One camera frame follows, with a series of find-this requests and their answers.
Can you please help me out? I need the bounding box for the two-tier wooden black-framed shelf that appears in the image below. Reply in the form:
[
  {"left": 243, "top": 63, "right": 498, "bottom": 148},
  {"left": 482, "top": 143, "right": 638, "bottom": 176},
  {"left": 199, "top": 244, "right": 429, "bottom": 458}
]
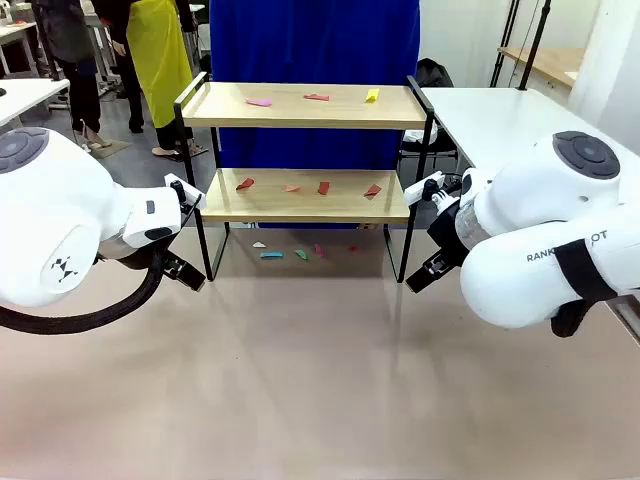
[{"left": 173, "top": 71, "right": 437, "bottom": 285}]

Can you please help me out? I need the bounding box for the grey aluminium rail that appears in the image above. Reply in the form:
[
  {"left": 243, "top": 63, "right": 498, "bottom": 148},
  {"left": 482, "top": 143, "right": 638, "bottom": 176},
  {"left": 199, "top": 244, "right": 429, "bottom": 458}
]
[{"left": 610, "top": 292, "right": 640, "bottom": 346}]

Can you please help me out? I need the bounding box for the person in grey jacket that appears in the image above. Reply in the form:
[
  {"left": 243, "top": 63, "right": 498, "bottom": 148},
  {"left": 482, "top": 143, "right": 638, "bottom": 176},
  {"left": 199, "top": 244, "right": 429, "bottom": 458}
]
[{"left": 32, "top": 0, "right": 117, "bottom": 151}]

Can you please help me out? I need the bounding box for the black arm strap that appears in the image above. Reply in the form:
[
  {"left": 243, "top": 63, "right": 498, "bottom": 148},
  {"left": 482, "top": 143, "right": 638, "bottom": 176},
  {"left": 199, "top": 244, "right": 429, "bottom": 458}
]
[{"left": 549, "top": 239, "right": 621, "bottom": 339}]

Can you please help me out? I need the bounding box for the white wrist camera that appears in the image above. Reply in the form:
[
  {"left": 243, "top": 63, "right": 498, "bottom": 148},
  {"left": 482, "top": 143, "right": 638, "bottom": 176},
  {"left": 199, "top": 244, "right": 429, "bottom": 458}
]
[
  {"left": 163, "top": 172, "right": 207, "bottom": 214},
  {"left": 402, "top": 170, "right": 461, "bottom": 211}
]

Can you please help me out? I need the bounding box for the tan floor mat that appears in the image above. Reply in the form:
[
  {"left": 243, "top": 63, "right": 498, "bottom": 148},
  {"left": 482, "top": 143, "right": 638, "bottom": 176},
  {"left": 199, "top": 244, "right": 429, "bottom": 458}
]
[{"left": 84, "top": 138, "right": 132, "bottom": 160}]

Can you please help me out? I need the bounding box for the person with yellow apron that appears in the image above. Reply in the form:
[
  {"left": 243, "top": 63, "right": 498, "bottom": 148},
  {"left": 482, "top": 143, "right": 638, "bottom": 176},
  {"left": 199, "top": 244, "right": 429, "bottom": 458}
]
[{"left": 124, "top": 0, "right": 209, "bottom": 164}]

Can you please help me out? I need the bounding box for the person in black clothes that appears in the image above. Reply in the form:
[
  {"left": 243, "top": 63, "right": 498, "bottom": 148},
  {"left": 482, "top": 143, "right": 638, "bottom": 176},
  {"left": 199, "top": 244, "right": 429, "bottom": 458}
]
[{"left": 92, "top": 0, "right": 147, "bottom": 135}]

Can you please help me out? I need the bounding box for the white background table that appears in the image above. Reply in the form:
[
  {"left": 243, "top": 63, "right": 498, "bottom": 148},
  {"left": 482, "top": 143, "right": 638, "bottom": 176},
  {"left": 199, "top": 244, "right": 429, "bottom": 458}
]
[{"left": 0, "top": 77, "right": 71, "bottom": 126}]

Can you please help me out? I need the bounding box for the white side table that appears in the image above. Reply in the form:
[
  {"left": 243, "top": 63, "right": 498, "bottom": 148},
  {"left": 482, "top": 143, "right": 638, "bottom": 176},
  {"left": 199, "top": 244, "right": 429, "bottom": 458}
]
[{"left": 417, "top": 87, "right": 640, "bottom": 209}]

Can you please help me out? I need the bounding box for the black chair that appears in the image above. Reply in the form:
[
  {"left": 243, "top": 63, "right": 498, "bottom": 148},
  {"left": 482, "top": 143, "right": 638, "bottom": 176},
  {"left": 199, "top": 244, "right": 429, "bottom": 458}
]
[{"left": 398, "top": 58, "right": 459, "bottom": 174}]

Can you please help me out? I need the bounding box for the person in blue hoodie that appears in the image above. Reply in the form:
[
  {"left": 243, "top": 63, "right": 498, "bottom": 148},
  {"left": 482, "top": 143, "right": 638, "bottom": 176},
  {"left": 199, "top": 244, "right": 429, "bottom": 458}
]
[{"left": 208, "top": 0, "right": 421, "bottom": 172}]

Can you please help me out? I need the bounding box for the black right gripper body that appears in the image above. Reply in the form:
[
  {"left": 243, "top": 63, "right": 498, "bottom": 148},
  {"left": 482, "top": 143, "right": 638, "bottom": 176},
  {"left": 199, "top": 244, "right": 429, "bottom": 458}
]
[{"left": 427, "top": 197, "right": 471, "bottom": 266}]

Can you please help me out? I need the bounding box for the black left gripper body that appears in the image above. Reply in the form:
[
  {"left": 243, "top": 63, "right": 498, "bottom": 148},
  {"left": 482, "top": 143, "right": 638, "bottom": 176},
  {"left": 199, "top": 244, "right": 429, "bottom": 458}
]
[{"left": 98, "top": 237, "right": 151, "bottom": 269}]

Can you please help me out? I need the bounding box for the wooden background table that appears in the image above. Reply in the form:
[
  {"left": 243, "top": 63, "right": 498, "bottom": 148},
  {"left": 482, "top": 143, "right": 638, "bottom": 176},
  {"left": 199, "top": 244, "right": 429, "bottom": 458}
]
[{"left": 497, "top": 47, "right": 586, "bottom": 91}]

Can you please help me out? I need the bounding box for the black tripod stand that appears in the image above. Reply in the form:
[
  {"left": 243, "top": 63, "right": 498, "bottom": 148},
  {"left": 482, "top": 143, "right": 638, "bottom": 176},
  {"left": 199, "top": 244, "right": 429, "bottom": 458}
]
[{"left": 488, "top": 0, "right": 522, "bottom": 90}]

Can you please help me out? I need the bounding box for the white plastic bag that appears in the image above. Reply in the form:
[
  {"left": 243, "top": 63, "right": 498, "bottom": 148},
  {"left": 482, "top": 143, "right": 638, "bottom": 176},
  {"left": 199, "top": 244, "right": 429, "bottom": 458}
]
[{"left": 401, "top": 122, "right": 440, "bottom": 151}]

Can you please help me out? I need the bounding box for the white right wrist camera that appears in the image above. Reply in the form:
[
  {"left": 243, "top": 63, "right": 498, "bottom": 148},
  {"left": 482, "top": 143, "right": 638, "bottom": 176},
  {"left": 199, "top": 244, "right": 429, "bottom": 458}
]
[{"left": 402, "top": 170, "right": 461, "bottom": 211}]

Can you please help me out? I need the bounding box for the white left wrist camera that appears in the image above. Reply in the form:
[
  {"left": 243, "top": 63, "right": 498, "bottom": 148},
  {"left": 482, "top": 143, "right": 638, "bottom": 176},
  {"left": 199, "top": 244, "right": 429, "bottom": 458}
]
[{"left": 163, "top": 172, "right": 207, "bottom": 214}]

